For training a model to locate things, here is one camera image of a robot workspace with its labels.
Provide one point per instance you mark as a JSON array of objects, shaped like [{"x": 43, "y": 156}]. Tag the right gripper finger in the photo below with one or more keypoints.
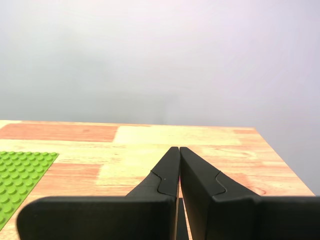
[
  {"x": 250, "y": 220},
  {"x": 100, "y": 217}
]

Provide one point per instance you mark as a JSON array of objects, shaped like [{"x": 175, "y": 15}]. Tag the green studded baseplate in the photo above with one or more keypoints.
[{"x": 17, "y": 180}]

